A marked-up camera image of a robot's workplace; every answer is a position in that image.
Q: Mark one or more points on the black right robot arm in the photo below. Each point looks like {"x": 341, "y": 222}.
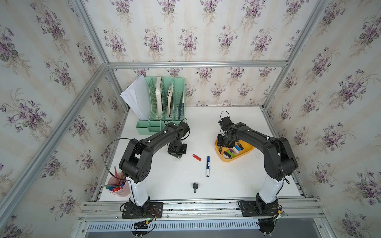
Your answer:
{"x": 279, "y": 162}

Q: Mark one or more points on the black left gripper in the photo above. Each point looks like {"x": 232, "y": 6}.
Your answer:
{"x": 184, "y": 151}

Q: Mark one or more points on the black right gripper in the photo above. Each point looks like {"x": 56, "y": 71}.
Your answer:
{"x": 219, "y": 142}

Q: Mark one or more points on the blue white marker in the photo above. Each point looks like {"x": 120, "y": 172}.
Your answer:
{"x": 208, "y": 167}

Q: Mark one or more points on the red usb drive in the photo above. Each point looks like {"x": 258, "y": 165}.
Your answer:
{"x": 197, "y": 157}

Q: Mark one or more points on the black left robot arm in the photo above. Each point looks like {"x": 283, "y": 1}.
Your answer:
{"x": 136, "y": 160}

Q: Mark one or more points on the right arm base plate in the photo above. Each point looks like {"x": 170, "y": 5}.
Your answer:
{"x": 254, "y": 208}

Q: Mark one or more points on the yellow plastic storage box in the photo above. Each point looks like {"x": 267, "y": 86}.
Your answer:
{"x": 247, "y": 149}

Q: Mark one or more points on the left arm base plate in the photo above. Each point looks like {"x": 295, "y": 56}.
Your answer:
{"x": 149, "y": 210}

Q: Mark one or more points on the green usb drive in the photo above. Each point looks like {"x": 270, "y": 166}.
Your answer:
{"x": 231, "y": 153}

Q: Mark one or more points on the white paper stack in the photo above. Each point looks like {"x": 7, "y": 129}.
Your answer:
{"x": 137, "y": 96}

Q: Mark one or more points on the beige notebook in organizer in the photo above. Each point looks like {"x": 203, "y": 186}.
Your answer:
{"x": 169, "y": 99}

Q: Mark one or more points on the green desk file organizer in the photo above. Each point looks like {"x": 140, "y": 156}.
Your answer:
{"x": 154, "y": 125}

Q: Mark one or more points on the pink pen cup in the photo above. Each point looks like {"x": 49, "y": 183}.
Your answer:
{"x": 117, "y": 184}

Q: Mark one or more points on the white book in organizer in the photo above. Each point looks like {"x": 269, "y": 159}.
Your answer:
{"x": 158, "y": 97}

